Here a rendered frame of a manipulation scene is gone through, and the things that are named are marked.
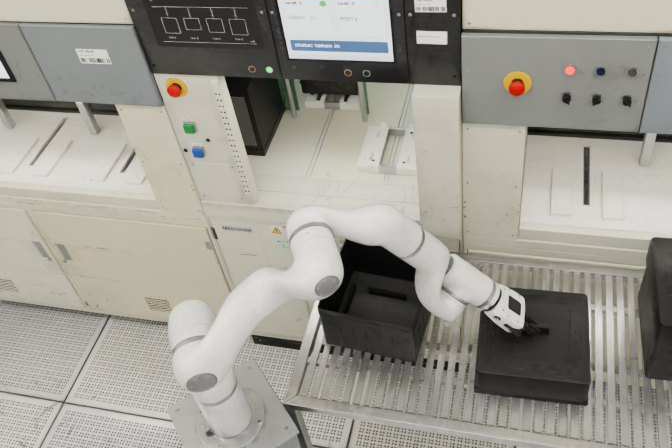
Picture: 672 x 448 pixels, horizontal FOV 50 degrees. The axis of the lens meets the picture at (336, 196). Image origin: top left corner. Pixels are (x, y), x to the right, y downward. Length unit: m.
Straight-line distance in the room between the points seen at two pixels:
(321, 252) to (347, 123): 1.16
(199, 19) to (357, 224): 0.74
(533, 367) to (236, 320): 0.79
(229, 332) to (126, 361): 1.63
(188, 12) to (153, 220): 0.95
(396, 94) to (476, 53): 0.97
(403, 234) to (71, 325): 2.19
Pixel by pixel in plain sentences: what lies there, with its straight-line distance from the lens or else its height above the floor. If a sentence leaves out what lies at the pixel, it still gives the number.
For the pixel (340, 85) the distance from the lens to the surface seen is 2.66.
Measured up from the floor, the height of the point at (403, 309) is 0.77.
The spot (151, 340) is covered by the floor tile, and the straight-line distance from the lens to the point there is 3.31.
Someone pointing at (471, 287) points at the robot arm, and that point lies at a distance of 1.86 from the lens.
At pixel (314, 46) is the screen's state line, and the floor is 1.51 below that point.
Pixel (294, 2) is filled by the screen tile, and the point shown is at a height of 1.64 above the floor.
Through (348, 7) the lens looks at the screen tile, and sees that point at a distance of 1.83.
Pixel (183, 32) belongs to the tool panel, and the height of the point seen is 1.54.
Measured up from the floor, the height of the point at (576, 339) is 0.86.
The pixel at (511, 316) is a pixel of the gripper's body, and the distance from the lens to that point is 1.94.
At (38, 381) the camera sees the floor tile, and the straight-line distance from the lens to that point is 3.42.
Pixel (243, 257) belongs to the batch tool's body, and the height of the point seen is 0.59.
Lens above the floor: 2.56
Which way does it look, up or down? 45 degrees down
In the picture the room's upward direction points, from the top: 10 degrees counter-clockwise
